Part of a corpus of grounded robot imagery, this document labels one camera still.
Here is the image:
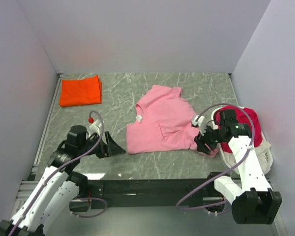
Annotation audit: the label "white t-shirt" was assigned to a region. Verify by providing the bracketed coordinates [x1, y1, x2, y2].
[223, 140, 273, 175]

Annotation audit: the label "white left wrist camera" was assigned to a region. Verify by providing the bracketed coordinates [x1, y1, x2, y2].
[88, 117, 102, 135]

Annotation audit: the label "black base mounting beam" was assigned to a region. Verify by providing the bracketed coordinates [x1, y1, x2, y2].
[68, 178, 234, 212]

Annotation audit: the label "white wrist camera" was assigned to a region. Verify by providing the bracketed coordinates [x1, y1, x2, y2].
[88, 117, 102, 135]
[191, 115, 209, 132]

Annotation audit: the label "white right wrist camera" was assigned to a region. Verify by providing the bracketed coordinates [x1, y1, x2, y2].
[191, 115, 209, 132]

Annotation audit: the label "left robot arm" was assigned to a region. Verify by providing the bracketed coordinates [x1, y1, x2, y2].
[0, 124, 126, 236]

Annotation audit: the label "crimson red t-shirt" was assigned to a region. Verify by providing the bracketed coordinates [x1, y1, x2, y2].
[214, 106, 263, 153]

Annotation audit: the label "pink t-shirt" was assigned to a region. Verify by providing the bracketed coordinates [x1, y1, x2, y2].
[126, 85, 218, 158]

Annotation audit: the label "folded orange t-shirt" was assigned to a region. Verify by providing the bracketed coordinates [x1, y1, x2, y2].
[59, 75, 102, 107]

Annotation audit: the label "white laundry basket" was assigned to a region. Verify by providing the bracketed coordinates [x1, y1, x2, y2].
[211, 106, 273, 175]

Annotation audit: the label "aluminium frame rails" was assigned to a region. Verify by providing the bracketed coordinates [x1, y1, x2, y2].
[16, 73, 64, 201]

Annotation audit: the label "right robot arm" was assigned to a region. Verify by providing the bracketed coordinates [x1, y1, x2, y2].
[191, 109, 282, 224]

